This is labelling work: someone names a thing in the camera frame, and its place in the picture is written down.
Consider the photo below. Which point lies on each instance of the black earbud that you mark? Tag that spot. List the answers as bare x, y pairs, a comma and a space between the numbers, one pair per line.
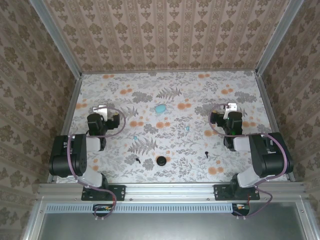
206, 153
137, 159

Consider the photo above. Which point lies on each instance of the teal earbud charging case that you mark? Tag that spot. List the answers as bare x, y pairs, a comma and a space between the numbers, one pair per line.
160, 108

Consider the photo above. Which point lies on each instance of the black earbud charging case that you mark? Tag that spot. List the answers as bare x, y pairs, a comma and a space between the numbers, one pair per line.
161, 160

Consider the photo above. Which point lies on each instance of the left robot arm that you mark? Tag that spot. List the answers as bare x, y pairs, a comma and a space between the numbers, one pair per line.
77, 155

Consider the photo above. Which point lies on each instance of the grey steel sheet panel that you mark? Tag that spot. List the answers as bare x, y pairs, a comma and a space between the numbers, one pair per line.
175, 227

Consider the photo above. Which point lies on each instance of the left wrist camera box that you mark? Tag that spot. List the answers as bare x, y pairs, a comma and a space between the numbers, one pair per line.
100, 109

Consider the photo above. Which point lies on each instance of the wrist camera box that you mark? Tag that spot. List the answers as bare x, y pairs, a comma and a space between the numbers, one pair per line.
100, 109
232, 106

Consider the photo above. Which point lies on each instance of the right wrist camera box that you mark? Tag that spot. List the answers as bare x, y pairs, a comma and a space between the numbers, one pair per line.
232, 106

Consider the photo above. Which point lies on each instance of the aluminium table side rail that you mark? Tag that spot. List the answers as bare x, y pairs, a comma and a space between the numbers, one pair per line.
71, 112
272, 120

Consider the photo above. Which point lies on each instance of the thin aluminium table edge rail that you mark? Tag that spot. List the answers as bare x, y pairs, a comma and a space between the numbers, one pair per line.
167, 71

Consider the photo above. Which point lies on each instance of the aluminium frame post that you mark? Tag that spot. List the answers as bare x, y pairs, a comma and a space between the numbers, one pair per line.
277, 37
57, 40

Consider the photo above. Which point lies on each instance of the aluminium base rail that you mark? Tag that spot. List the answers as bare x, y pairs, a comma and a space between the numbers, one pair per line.
170, 191

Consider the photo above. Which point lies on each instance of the short aluminium frame upright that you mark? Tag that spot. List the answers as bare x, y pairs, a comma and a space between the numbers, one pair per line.
33, 220
306, 220

